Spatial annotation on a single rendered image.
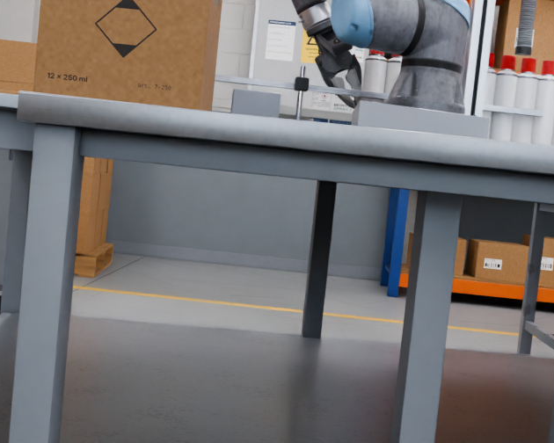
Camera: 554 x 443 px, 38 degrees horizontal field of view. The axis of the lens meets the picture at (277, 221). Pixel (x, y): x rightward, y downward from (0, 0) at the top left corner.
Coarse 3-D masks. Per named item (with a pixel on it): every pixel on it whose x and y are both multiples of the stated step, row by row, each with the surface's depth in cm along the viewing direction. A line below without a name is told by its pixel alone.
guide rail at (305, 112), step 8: (216, 104) 192; (224, 104) 192; (280, 112) 193; (288, 112) 193; (304, 112) 193; (312, 112) 193; (320, 112) 193; (328, 112) 194; (336, 112) 194; (344, 120) 194
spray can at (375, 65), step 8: (368, 56) 189; (376, 56) 187; (368, 64) 188; (376, 64) 187; (384, 64) 188; (368, 72) 188; (376, 72) 187; (384, 72) 188; (368, 80) 188; (376, 80) 187; (384, 80) 189; (368, 88) 188; (376, 88) 187
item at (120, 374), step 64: (0, 128) 126; (320, 192) 268; (320, 256) 269; (448, 256) 131; (0, 320) 250; (128, 320) 270; (320, 320) 271; (0, 384) 182; (64, 384) 187; (128, 384) 192; (192, 384) 198; (256, 384) 204; (320, 384) 210; (384, 384) 217; (448, 384) 225; (512, 384) 233
